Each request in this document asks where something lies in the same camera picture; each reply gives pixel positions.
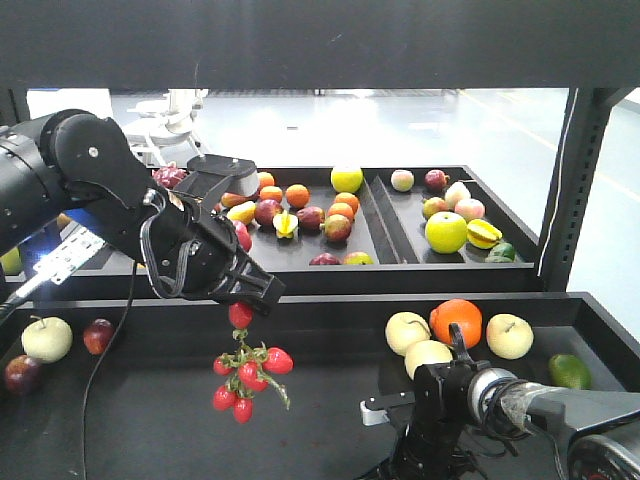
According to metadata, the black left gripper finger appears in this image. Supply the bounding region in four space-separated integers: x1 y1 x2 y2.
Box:
219 249 285 315

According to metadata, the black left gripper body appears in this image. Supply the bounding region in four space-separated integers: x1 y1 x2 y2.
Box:
54 113 243 300

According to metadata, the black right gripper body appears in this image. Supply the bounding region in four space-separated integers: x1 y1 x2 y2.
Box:
369 360 489 479

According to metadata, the red cherry tomato bunch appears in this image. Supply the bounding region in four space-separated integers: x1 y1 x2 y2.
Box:
212 302 294 424

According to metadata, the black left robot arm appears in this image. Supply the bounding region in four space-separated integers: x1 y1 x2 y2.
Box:
1 109 285 315

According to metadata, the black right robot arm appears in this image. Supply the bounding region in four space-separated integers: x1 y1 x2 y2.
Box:
364 359 639 479

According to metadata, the yellow star fruit centre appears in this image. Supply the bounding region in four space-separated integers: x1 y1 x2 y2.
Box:
272 211 299 239

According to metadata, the yellow star fruit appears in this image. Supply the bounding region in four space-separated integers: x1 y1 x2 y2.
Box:
467 219 503 250
272 211 299 239

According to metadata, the black wood fruit display stand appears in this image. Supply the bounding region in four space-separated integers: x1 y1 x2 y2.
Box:
1 1 639 479

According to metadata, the orange fruit near tray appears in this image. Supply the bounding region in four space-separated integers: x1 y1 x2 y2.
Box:
428 298 484 351

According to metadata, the yellow star fruit right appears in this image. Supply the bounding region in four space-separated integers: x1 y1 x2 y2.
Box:
467 219 503 250

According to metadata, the big red apple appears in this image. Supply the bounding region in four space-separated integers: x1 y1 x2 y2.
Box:
232 220 253 252

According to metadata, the pale yellow pear front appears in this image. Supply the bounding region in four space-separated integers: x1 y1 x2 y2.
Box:
404 340 453 380

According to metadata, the pale yellow pear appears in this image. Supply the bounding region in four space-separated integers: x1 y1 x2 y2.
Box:
385 311 431 356
404 340 453 380
486 313 534 360

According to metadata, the white office chair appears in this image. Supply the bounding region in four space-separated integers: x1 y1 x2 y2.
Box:
122 89 209 168

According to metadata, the dark red apple left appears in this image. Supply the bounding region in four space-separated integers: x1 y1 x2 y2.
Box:
83 318 115 355

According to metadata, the pale yellow pear left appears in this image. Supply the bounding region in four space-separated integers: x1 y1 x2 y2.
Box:
385 311 431 356

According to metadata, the pale yellow pear right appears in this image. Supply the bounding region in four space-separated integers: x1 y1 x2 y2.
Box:
486 313 534 360

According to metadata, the yellow green pomelo rear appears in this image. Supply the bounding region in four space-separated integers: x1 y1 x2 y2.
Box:
330 165 364 194

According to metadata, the green avocado right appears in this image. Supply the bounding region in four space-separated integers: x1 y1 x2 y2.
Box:
548 354 592 390

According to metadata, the pale apple near left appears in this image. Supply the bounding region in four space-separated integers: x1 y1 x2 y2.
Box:
21 315 73 364

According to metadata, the dark red apple corner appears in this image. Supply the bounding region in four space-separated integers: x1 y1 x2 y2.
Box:
4 354 42 395

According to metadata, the large green apple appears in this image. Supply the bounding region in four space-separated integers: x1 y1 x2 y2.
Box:
425 212 467 254

